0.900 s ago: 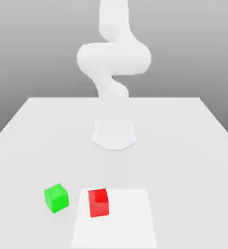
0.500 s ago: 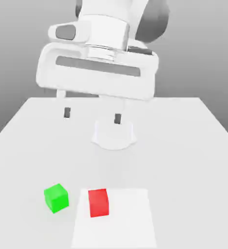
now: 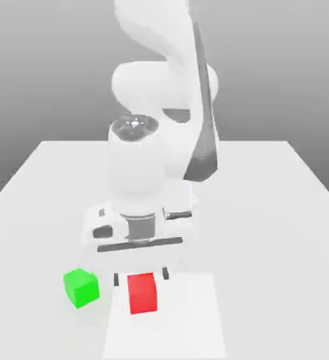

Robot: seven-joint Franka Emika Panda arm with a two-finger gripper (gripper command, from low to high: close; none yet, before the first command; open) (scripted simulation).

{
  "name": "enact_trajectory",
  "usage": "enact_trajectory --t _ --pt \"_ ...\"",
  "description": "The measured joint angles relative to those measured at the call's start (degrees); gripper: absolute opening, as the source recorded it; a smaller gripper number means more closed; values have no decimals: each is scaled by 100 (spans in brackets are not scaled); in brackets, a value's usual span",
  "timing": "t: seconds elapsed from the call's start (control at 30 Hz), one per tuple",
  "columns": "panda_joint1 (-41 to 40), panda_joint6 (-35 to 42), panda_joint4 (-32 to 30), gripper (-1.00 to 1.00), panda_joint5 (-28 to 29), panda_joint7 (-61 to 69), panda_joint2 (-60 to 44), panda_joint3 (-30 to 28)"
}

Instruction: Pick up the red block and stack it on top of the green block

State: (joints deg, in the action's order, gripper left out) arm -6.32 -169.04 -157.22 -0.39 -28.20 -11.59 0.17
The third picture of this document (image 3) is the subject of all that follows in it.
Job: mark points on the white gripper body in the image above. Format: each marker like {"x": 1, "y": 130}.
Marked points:
{"x": 139, "y": 254}

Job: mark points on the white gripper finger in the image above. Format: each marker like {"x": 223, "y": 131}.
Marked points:
{"x": 166, "y": 272}
{"x": 115, "y": 279}

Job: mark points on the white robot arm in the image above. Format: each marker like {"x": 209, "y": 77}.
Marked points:
{"x": 136, "y": 168}

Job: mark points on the small red cube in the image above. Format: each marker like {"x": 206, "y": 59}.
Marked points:
{"x": 142, "y": 294}

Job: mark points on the small green cube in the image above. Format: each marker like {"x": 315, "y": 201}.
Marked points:
{"x": 81, "y": 288}

